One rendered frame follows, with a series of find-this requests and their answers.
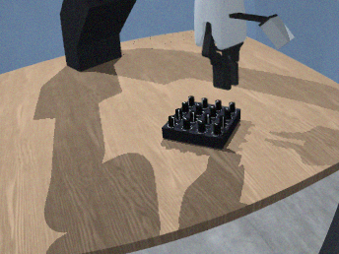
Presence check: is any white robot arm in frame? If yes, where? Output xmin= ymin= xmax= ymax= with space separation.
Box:
xmin=229 ymin=13 xmax=294 ymax=49

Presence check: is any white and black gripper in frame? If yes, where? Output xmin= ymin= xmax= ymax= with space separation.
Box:
xmin=194 ymin=0 xmax=246 ymax=91

